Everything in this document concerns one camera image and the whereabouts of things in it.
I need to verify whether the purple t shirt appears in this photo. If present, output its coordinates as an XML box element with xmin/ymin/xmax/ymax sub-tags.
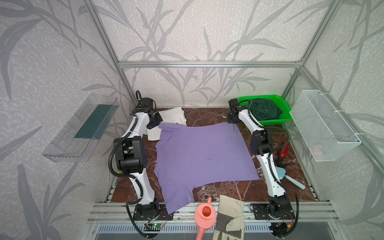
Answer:
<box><xmin>154</xmin><ymin>123</ymin><xmax>260</xmax><ymax>214</ymax></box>

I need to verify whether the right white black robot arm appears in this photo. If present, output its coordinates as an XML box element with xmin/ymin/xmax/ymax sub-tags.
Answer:
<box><xmin>228</xmin><ymin>99</ymin><xmax>299</xmax><ymax>219</ymax></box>

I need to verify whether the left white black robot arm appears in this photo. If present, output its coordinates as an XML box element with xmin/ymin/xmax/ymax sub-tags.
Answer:
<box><xmin>108</xmin><ymin>91</ymin><xmax>163</xmax><ymax>218</ymax></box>

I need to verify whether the dark green t shirt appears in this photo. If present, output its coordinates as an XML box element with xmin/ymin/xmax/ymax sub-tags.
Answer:
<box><xmin>250</xmin><ymin>99</ymin><xmax>283</xmax><ymax>122</ymax></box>

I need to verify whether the folded white t shirt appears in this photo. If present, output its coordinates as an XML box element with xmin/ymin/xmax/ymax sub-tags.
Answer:
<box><xmin>147</xmin><ymin>107</ymin><xmax>187</xmax><ymax>141</ymax></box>

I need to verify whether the green plastic basket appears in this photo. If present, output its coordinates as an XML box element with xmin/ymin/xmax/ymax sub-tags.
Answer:
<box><xmin>238</xmin><ymin>95</ymin><xmax>292</xmax><ymax>126</ymax></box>

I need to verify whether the pink watering can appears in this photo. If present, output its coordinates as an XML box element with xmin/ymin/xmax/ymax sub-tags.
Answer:
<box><xmin>195</xmin><ymin>197</ymin><xmax>217</xmax><ymax>240</ymax></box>

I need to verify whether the beige gardening glove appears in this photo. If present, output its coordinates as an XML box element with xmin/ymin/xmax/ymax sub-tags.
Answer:
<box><xmin>212</xmin><ymin>195</ymin><xmax>245</xmax><ymax>240</ymax></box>

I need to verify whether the green circuit board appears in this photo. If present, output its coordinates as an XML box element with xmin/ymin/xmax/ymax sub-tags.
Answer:
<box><xmin>145</xmin><ymin>223</ymin><xmax>166</xmax><ymax>232</ymax></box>

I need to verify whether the right wiring bundle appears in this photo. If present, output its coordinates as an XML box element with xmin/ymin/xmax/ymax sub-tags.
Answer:
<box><xmin>268</xmin><ymin>221</ymin><xmax>295</xmax><ymax>238</ymax></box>

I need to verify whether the red handled tool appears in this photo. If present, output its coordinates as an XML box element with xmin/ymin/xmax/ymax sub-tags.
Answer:
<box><xmin>279</xmin><ymin>143</ymin><xmax>290</xmax><ymax>159</ymax></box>

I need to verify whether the clear plastic wall shelf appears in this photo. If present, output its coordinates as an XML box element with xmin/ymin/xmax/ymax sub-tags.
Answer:
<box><xmin>42</xmin><ymin>94</ymin><xmax>120</xmax><ymax>163</ymax></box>

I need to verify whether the white wire mesh basket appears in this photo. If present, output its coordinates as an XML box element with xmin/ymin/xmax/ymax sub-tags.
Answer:
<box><xmin>290</xmin><ymin>90</ymin><xmax>362</xmax><ymax>162</ymax></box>

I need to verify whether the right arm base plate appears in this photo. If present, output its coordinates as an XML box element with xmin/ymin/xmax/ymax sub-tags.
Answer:
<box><xmin>249</xmin><ymin>203</ymin><xmax>296</xmax><ymax>221</ymax></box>

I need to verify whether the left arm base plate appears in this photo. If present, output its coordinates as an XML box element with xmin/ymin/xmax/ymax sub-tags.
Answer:
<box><xmin>133</xmin><ymin>204</ymin><xmax>174</xmax><ymax>221</ymax></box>

